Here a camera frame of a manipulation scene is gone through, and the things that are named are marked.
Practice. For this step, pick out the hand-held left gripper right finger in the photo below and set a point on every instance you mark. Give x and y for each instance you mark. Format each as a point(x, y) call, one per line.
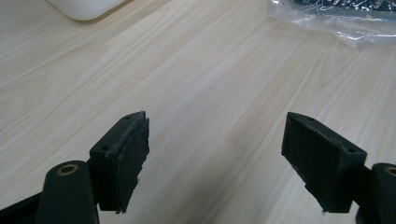
point(320, 158)

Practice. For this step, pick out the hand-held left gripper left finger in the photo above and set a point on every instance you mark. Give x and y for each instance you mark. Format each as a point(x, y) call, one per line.
point(124, 155)

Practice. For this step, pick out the white rounded container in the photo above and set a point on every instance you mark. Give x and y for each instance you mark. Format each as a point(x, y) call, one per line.
point(85, 7)

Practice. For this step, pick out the clear plastic bag dark contents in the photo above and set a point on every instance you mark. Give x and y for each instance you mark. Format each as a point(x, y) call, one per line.
point(336, 15)

